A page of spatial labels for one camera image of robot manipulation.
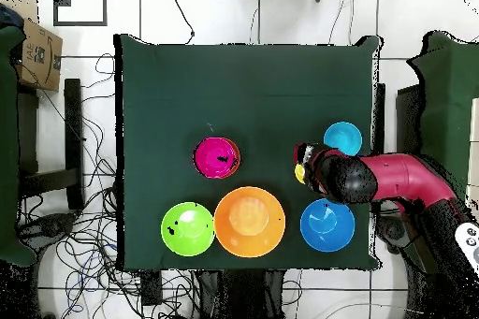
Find yellow cup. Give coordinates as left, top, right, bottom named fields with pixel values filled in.
left=294, top=163, right=309, bottom=185

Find small orange-red bowl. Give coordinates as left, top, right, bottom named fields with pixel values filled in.
left=223, top=138, right=242, bottom=179

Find small magenta bowl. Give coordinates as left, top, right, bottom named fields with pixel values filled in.
left=193, top=137, right=238, bottom=180

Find white box stack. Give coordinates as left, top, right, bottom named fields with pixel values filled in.
left=465, top=96, right=479, bottom=219

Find small light blue bowl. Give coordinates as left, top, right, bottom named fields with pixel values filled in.
left=323, top=121, right=363, bottom=158

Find large blue bowl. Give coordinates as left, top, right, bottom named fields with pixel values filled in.
left=299, top=197, right=356, bottom=254

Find large orange-yellow bowl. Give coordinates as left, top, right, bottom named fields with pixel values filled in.
left=213, top=186, right=286, bottom=259

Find dark green tablecloth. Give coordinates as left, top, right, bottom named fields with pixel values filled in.
left=113, top=33, right=384, bottom=272

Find large green bowl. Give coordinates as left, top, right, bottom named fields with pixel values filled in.
left=160, top=201, right=216, bottom=257

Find green cloth-covered table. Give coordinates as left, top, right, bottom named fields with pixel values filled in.
left=405, top=30, right=479, bottom=200
left=0, top=24, right=37, bottom=267

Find black metal stand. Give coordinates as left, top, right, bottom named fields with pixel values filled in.
left=17, top=78, right=86, bottom=212

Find cardboard box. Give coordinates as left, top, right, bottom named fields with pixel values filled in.
left=10, top=0, right=64, bottom=93

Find black cable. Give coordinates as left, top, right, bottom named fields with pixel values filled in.
left=167, top=0, right=196, bottom=46

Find tangle of black cables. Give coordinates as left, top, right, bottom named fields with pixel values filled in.
left=16, top=52, right=203, bottom=319

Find black square frame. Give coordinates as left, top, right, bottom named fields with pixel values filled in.
left=52, top=0, right=109, bottom=27

